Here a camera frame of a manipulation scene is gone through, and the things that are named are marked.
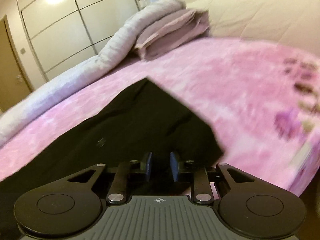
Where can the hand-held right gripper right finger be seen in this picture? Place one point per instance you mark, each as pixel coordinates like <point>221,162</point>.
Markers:
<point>174,167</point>

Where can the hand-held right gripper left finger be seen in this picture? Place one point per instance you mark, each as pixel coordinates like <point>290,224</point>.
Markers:
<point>149,166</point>

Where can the black garment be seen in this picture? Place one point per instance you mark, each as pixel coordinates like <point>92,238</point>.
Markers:
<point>125,130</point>

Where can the pink floral bed sheet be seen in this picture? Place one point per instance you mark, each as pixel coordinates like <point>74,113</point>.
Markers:
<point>237,80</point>

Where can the white ribbed duvet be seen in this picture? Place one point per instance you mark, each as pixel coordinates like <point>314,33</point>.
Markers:
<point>105,62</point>

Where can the folded mauve blanket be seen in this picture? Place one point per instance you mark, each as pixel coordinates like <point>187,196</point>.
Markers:
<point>172,32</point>

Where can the cream wardrobe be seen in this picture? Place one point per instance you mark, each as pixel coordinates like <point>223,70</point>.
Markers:
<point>75,25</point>

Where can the wooden door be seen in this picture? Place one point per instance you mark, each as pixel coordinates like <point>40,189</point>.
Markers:
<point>11,80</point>

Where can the cream padded headboard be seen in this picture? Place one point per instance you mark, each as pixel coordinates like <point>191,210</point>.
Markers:
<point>262,12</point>

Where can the wall light switch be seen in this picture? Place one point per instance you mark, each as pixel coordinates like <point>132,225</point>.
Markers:
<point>23,50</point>

